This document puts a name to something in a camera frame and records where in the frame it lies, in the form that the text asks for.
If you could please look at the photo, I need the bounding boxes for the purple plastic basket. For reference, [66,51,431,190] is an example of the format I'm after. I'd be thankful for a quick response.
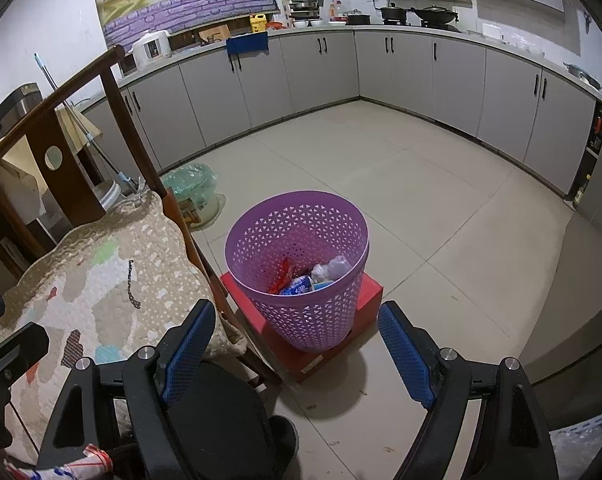
[225,190,370,353]

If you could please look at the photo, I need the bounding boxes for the blue towel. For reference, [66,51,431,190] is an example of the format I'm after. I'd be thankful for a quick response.
[226,31,270,57]

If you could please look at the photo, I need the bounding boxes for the large red cardboard box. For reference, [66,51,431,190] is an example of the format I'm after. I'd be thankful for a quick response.
[220,270,384,385]

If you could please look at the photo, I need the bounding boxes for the open shelf with bottles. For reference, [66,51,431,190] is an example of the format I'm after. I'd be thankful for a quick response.
[566,102,602,206]

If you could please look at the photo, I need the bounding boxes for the metal dish rack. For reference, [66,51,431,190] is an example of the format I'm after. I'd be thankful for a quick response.
[286,0,328,29]

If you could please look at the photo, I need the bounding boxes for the white rice cooker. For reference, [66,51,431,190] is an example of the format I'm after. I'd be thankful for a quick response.
[132,30,173,72]

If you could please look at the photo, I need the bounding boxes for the grey frying pan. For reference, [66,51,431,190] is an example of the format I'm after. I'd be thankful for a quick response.
[563,62,602,91]

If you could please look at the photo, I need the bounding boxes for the black steel appliance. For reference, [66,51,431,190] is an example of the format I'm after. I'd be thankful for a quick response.
[0,82,44,147]

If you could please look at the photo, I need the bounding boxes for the wooden chair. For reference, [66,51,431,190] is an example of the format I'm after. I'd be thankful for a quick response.
[0,45,282,386]

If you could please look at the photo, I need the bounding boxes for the mop with grey handle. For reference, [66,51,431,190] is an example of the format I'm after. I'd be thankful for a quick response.
[33,52,146,198]

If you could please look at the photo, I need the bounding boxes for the crumpled wrapper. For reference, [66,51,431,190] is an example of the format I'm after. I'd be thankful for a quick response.
[3,442,114,480]

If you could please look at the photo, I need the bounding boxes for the black round stool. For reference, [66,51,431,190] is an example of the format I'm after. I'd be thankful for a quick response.
[168,360,302,480]

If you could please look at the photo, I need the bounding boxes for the clear plastic wrap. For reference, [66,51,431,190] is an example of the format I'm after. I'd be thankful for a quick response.
[311,255,352,283]

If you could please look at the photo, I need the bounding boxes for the white plastic bucket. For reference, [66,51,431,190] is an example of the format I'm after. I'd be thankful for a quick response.
[93,180,122,212]

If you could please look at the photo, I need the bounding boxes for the grey kitchen base cabinets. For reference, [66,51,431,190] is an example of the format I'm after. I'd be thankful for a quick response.
[78,27,602,198]

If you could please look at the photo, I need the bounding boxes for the quilted polka dot seat cushion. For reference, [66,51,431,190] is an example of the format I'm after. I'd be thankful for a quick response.
[0,195,249,466]

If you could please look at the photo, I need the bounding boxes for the red snack packet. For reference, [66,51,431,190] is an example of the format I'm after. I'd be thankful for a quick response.
[267,257,294,293]

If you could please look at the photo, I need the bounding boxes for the brown cardboard box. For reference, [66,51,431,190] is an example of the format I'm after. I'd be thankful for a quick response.
[198,25,232,44]

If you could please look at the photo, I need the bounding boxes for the green-lidded plastic container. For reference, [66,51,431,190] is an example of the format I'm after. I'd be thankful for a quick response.
[161,162,220,231]

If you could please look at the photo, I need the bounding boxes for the clear plastic bag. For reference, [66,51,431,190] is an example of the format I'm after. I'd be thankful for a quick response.
[551,410,602,480]

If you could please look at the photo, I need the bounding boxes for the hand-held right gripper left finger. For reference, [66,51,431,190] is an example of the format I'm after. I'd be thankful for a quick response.
[38,299,216,480]

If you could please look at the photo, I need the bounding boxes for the blue tissue packet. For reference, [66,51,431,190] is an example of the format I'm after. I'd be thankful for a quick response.
[279,275,314,295]

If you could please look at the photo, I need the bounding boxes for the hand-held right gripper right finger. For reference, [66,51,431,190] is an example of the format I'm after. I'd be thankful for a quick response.
[378,300,562,480]

